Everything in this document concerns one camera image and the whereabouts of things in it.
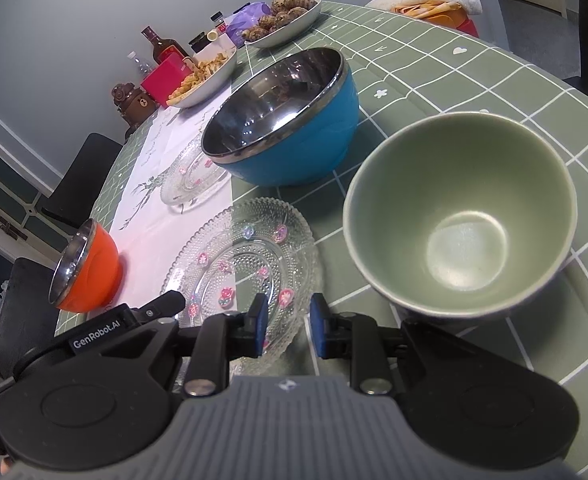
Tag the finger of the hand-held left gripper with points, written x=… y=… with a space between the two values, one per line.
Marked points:
x=166 y=302

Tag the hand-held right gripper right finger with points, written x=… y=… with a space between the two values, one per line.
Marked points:
x=318 y=327

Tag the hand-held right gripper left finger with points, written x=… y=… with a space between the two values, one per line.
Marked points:
x=259 y=322

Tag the large beaded glass plate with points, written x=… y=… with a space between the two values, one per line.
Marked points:
x=244 y=260

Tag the green ceramic bowl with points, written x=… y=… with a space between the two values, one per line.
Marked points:
x=448 y=200

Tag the orange steel bowl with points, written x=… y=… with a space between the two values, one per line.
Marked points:
x=96 y=270

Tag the white deer print runner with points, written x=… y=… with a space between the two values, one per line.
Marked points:
x=144 y=220

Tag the small beaded glass plate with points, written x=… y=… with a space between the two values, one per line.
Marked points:
x=189 y=180

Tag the blue steel bowl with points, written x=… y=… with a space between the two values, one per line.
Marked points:
x=314 y=140

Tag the brown bear figure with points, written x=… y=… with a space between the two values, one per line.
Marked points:
x=134 y=107

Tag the white plate with fries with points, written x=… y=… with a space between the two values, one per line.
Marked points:
x=213 y=89

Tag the pink box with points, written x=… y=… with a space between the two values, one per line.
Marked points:
x=164 y=80

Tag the pile of fries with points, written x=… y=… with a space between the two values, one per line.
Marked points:
x=199 y=74

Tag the clear plastic bottle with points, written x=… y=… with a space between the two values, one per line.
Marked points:
x=141 y=64

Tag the amber liquor bottle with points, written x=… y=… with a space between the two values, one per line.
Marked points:
x=166 y=49

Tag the white storage box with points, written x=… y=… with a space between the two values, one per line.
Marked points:
x=216 y=50

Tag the dark lidded jar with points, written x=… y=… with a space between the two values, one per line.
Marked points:
x=199 y=42

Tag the cream cap bottle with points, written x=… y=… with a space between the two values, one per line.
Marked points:
x=213 y=35

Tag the small red label jar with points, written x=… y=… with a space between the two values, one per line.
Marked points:
x=219 y=21

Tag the green checked tablecloth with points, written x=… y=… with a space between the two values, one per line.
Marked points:
x=448 y=70

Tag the purple tissue pack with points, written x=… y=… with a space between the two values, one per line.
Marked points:
x=246 y=22

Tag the white plate with taros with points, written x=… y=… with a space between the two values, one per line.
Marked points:
x=296 y=27

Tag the pile of brown taros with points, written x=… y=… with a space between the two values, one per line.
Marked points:
x=274 y=20

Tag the orange patterned cloth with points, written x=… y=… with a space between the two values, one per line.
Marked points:
x=418 y=8

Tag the red stool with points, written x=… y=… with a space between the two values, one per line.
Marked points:
x=469 y=27

